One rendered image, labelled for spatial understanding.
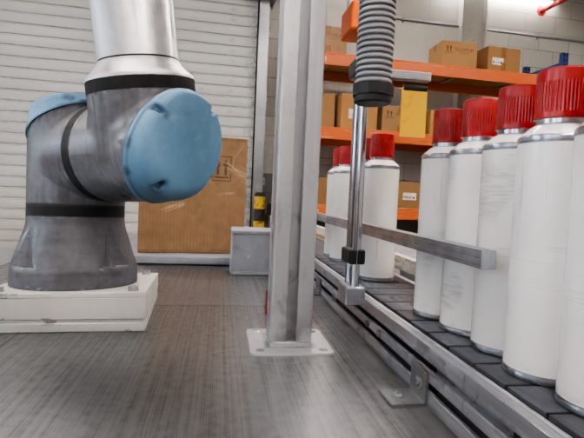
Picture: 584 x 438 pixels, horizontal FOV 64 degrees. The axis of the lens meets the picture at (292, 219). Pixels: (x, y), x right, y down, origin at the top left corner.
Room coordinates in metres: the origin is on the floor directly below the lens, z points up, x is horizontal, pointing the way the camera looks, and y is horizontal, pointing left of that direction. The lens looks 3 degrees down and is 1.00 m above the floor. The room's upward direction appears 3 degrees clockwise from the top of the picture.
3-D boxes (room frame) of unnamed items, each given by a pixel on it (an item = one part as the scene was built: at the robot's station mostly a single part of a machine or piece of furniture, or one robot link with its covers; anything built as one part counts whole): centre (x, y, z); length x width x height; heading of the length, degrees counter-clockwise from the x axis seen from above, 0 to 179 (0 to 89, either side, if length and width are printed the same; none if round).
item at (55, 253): (0.61, 0.28, 0.92); 0.15 x 0.15 x 0.10
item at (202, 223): (1.22, 0.27, 0.99); 0.30 x 0.24 x 0.27; 16
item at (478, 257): (0.86, -0.06, 0.96); 1.07 x 0.01 x 0.01; 9
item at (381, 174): (0.67, -0.12, 0.98); 0.05 x 0.05 x 0.20
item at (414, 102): (0.53, -0.13, 1.09); 0.03 x 0.01 x 0.06; 99
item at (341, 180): (0.85, -0.10, 0.98); 0.05 x 0.05 x 0.20
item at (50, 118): (0.61, 0.27, 1.04); 0.13 x 0.12 x 0.14; 56
